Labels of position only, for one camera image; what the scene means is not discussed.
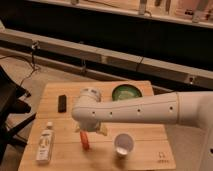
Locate black rectangular block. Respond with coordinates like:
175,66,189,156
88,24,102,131
58,95,67,113

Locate white paper cup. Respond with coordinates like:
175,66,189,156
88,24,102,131
114,133,134,157

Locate clear plastic bottle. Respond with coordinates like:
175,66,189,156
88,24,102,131
36,122,54,164

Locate black floor cable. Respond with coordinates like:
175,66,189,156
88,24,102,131
0,43,42,88

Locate green ceramic bowl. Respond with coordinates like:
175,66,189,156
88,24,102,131
112,84,142,101

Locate black chair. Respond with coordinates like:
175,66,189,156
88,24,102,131
0,65,35,164

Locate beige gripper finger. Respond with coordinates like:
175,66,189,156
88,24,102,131
97,124,108,136
75,124,82,133

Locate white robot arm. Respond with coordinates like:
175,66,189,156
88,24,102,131
71,87,213,171

